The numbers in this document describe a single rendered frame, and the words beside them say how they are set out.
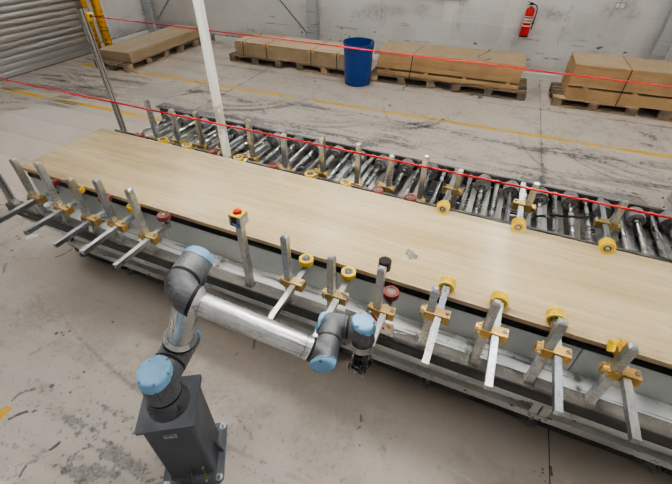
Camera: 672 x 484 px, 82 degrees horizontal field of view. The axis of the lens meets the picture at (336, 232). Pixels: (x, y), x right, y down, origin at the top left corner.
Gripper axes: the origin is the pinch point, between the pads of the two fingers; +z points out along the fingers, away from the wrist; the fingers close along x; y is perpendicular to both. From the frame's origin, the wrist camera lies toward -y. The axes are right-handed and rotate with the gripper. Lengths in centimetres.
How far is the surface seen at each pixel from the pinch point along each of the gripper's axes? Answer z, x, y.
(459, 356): 13, 39, -34
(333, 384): 83, -27, -32
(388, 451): 83, 18, -7
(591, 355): 5, 96, -54
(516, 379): 13, 66, -32
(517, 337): 9, 64, -54
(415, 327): 21, 15, -48
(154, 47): 57, -642, -540
